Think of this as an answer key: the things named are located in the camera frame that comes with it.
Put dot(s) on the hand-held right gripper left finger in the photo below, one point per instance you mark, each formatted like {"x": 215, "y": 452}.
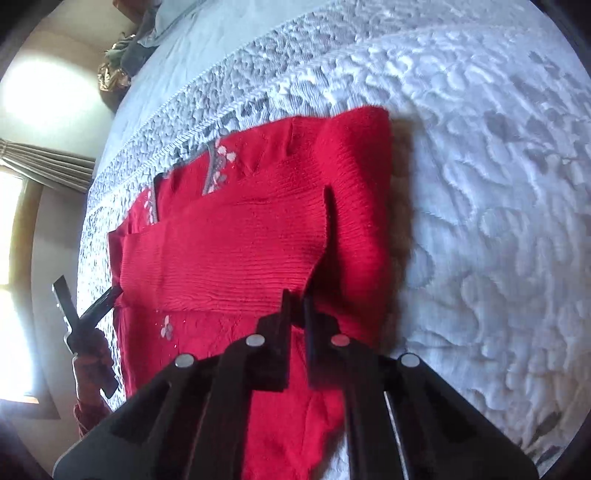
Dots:
{"x": 276, "y": 344}

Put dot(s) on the light blue bed sheet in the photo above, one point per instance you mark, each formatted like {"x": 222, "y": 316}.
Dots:
{"x": 194, "y": 83}

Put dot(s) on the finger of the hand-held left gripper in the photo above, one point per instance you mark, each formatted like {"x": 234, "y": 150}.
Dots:
{"x": 101, "y": 304}
{"x": 64, "y": 300}

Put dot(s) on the pale blue pillow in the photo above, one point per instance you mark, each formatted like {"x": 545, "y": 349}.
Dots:
{"x": 178, "y": 18}

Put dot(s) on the person's left forearm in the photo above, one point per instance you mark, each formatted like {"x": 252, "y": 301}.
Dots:
{"x": 90, "y": 422}

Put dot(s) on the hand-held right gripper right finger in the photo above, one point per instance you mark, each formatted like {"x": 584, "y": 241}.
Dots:
{"x": 318, "y": 350}

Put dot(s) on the golden crumpled cloth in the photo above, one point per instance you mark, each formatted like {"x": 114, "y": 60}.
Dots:
{"x": 113, "y": 74}

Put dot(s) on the person's left hand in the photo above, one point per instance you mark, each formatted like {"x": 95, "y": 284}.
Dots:
{"x": 90, "y": 360}

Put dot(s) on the beige pleated curtain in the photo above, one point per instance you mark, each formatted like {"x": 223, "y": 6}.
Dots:
{"x": 51, "y": 164}

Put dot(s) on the dark grey cloth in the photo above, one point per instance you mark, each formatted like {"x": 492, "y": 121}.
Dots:
{"x": 138, "y": 50}

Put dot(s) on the white quilted bedspread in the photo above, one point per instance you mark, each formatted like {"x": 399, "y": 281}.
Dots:
{"x": 485, "y": 184}

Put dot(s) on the red knit sweater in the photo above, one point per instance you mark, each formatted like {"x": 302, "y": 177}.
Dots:
{"x": 240, "y": 240}

